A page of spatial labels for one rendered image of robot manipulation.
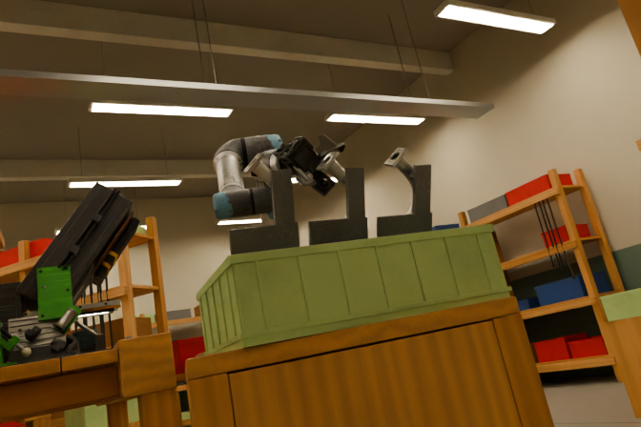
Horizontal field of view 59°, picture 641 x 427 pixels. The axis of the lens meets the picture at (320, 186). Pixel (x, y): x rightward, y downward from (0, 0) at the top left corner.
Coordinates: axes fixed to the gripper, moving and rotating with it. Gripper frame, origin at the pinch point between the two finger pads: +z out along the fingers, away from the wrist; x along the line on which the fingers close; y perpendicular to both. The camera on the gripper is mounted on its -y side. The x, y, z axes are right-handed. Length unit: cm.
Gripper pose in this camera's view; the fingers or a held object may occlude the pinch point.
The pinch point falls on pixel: (330, 166)
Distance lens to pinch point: 133.0
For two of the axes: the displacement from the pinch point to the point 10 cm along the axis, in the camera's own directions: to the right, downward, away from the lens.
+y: -6.4, -6.8, -3.5
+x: 6.0, -7.3, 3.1
